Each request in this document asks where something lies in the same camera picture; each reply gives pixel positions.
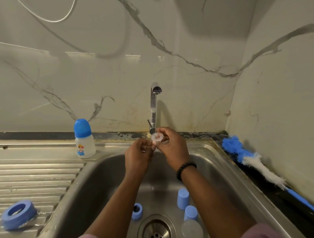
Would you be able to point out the person's left hand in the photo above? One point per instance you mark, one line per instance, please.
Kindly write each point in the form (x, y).
(138, 159)

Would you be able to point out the person's right hand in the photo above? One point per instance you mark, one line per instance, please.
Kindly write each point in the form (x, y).
(172, 147)

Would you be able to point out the clear silicone teat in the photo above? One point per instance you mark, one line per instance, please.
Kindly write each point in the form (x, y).
(157, 137)

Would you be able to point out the blue cylindrical bottle cap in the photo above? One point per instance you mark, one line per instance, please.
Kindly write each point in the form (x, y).
(191, 213)
(183, 199)

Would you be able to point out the cartoon print baby bottle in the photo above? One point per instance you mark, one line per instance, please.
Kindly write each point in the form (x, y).
(85, 142)

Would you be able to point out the blue and white bottle brush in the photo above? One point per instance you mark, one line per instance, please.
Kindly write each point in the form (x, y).
(233, 144)

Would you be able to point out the translucent bottle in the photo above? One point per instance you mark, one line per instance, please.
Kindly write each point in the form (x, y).
(192, 229)

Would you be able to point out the person's right forearm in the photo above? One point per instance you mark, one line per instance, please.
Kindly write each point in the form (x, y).
(216, 203)

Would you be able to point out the person's left forearm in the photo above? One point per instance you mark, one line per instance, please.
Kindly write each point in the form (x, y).
(117, 208)

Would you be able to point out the chrome sink faucet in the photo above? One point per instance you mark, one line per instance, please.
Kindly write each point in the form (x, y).
(153, 110)

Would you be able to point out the metal sink drain strainer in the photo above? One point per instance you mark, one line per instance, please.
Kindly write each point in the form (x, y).
(157, 228)

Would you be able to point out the pink shirt sleeve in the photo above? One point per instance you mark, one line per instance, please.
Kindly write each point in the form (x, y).
(88, 236)
(262, 231)

